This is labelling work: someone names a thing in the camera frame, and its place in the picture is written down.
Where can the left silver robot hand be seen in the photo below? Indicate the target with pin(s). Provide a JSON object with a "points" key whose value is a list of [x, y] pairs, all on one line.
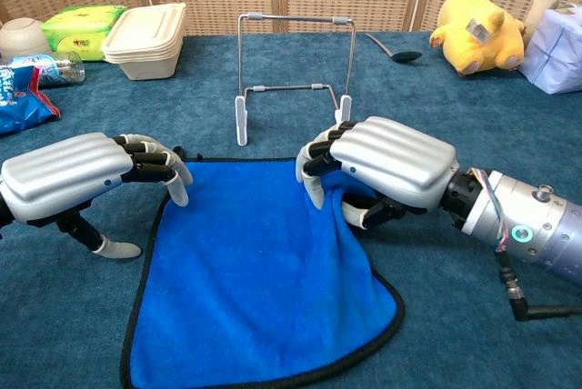
{"points": [[59, 175]]}

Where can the blue microfiber cloth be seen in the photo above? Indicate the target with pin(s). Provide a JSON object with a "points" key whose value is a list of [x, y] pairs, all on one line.
{"points": [[259, 280]]}

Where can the blue snack bag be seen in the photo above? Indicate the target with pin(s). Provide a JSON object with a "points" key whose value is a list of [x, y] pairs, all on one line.
{"points": [[18, 102]]}

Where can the green tissue pack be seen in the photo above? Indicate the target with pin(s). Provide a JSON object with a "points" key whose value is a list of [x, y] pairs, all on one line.
{"points": [[79, 27]]}

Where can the white wet wipes pack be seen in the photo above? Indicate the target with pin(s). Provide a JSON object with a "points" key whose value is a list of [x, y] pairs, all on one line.
{"points": [[557, 52]]}

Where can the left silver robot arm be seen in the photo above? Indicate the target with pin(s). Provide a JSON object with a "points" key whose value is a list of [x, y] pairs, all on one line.
{"points": [[3, 216]]}

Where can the dark teal table cloth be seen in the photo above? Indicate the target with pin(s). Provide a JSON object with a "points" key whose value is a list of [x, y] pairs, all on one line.
{"points": [[454, 112]]}

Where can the yellow plush toy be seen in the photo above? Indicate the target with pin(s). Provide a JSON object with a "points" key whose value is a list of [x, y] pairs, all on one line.
{"points": [[473, 39]]}

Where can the clear plastic snack bottle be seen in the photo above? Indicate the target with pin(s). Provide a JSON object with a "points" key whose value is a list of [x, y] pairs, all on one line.
{"points": [[59, 71]]}

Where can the beige bowl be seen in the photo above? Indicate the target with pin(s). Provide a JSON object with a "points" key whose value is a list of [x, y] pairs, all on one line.
{"points": [[23, 39]]}

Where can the dark metal spoon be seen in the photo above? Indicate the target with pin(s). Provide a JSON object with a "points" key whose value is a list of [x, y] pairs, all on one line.
{"points": [[404, 57]]}

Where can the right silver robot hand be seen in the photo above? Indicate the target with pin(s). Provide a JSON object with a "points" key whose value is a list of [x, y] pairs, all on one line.
{"points": [[395, 166]]}

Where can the baby bottle with blue cap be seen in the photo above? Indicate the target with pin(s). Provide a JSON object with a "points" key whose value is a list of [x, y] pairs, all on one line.
{"points": [[543, 2]]}

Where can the beige lidded lunch box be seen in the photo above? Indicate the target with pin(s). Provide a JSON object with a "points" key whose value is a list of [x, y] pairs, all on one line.
{"points": [[145, 43]]}

